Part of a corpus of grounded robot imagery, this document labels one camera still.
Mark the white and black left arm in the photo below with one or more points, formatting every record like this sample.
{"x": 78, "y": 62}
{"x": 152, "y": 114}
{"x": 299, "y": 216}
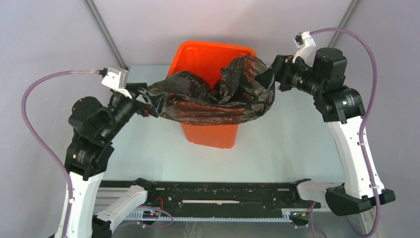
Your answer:
{"x": 94, "y": 128}

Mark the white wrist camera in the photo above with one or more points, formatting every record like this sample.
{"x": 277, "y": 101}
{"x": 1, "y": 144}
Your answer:
{"x": 116, "y": 79}
{"x": 305, "y": 44}

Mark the orange plastic trash bin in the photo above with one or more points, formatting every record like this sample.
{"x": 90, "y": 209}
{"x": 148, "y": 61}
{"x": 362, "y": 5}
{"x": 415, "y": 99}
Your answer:
{"x": 206, "y": 59}

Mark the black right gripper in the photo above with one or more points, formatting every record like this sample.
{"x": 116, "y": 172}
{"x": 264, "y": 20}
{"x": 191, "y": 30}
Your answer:
{"x": 282, "y": 66}

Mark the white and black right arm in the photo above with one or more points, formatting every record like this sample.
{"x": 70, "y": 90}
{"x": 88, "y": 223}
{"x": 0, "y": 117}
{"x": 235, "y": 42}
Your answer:
{"x": 342, "y": 109}

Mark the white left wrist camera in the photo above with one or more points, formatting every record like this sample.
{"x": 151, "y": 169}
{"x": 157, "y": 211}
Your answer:
{"x": 116, "y": 79}

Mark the white toothed cable duct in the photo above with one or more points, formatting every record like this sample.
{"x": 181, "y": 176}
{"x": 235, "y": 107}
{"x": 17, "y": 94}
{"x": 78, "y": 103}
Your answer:
{"x": 138, "y": 215}

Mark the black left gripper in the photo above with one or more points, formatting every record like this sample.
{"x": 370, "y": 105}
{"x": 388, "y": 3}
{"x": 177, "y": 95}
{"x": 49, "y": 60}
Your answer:
{"x": 157, "y": 101}

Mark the aluminium frame rail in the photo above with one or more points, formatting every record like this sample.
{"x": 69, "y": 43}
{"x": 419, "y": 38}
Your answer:
{"x": 104, "y": 31}

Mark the black plastic trash bag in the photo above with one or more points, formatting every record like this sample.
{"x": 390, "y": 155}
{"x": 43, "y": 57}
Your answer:
{"x": 241, "y": 94}

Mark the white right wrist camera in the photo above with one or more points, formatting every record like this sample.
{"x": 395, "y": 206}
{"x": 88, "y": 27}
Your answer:
{"x": 305, "y": 44}

